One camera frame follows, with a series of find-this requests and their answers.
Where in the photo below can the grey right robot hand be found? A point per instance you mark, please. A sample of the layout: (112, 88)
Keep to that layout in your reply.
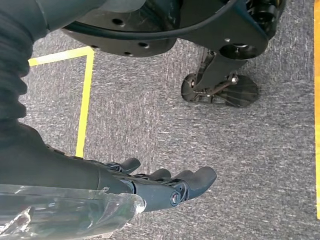
(50, 169)

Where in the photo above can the clear plastic tape wrap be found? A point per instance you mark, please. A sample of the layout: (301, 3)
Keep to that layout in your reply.
(75, 212)

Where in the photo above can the yellow floor tape square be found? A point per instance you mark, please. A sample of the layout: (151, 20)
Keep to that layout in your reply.
(317, 99)
(85, 99)

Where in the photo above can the black robot mobile base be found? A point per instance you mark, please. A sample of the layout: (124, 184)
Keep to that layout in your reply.
(212, 30)

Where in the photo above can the black caster wheel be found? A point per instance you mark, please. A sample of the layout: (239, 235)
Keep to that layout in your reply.
(240, 94)

